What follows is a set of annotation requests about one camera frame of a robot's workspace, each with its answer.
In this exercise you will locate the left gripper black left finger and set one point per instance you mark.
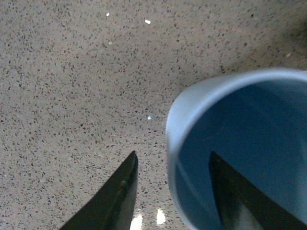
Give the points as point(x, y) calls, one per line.
point(112, 207)

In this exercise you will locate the blue cup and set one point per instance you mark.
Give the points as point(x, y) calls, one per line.
point(257, 122)

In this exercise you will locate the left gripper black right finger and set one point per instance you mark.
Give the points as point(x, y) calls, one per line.
point(242, 206)

